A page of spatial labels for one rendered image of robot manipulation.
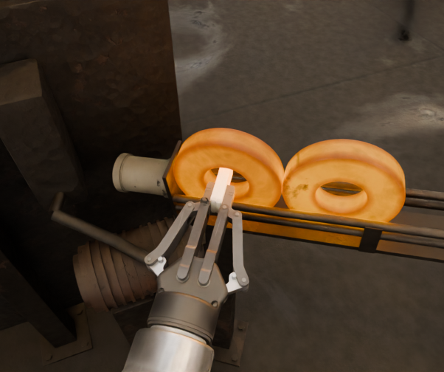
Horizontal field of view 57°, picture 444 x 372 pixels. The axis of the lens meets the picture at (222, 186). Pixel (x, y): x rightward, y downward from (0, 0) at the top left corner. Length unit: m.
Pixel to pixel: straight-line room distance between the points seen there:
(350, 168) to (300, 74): 1.49
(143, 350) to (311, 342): 0.83
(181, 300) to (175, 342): 0.04
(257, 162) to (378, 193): 0.16
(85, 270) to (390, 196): 0.48
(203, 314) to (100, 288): 0.31
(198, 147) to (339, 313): 0.86
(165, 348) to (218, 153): 0.24
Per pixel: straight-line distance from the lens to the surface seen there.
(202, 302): 0.45
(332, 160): 0.50
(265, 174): 0.53
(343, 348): 1.24
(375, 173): 0.51
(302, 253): 1.33
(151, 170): 0.60
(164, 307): 0.45
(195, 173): 0.56
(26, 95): 0.61
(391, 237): 0.58
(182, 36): 2.21
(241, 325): 1.20
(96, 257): 0.73
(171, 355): 0.43
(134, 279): 0.72
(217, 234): 0.50
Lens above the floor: 1.14
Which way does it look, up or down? 51 degrees down
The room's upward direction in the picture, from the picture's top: straight up
